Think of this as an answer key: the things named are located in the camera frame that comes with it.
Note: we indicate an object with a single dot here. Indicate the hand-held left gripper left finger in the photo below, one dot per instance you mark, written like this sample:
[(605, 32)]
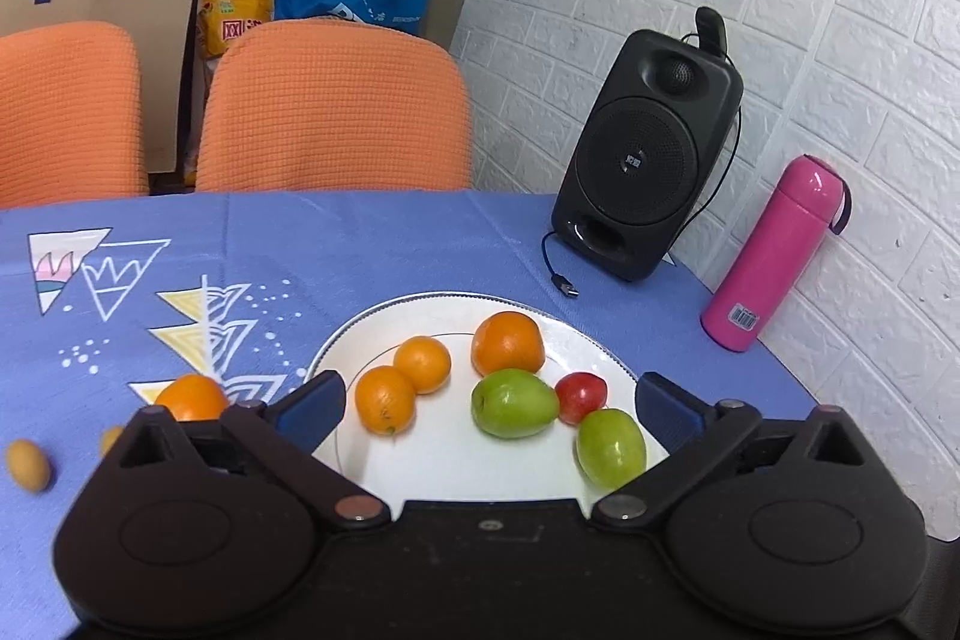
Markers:
[(315, 404)]

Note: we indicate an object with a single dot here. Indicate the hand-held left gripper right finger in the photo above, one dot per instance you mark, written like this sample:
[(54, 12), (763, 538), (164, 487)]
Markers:
[(667, 411)]

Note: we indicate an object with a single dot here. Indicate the green jujube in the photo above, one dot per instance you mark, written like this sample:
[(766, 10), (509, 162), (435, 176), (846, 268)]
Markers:
[(514, 403), (611, 447)]

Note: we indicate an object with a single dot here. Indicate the small tangerine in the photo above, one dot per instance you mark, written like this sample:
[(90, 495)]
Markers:
[(191, 398), (422, 364), (385, 400)]

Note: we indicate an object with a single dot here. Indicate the red plum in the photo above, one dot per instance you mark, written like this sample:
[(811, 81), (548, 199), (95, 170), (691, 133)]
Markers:
[(581, 398)]

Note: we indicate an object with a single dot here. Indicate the white plate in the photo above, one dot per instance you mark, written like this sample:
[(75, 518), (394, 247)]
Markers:
[(442, 452)]

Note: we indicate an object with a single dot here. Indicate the large orange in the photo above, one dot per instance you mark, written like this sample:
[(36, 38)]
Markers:
[(508, 344)]

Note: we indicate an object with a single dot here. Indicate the yellow kumquat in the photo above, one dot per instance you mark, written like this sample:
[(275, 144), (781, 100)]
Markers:
[(111, 439), (28, 464)]

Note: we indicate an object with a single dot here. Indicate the blue printed tablecloth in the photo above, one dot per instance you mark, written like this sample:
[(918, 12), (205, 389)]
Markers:
[(300, 250)]

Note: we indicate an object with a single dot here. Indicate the pink bottle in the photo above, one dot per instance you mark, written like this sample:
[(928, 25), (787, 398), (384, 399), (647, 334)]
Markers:
[(772, 250)]

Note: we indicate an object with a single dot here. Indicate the black speaker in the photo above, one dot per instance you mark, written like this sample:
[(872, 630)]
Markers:
[(645, 160)]

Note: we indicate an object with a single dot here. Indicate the orange chair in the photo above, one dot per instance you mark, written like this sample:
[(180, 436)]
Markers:
[(67, 108), (330, 108)]

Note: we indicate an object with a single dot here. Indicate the small black microphone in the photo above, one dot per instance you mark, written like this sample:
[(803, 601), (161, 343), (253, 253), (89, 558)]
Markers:
[(711, 29)]

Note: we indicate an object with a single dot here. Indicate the yellow bag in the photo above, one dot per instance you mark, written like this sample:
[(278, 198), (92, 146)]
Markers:
[(232, 18)]

